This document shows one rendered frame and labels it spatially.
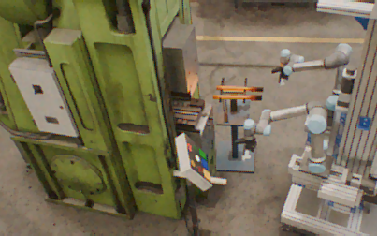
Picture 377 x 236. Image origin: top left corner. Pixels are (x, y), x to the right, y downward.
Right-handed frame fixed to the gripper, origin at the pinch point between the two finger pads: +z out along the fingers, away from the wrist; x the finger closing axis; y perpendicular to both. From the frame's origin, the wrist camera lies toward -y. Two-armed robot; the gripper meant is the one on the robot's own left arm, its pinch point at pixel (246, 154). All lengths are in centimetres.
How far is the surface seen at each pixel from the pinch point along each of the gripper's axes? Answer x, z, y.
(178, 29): 27, -83, -61
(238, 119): 58, 25, -29
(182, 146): -30, -25, -37
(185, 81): 6, -54, -49
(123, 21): -20, -115, -71
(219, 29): 290, 93, -147
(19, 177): -38, 93, -241
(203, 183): -42.4, -8.0, -16.6
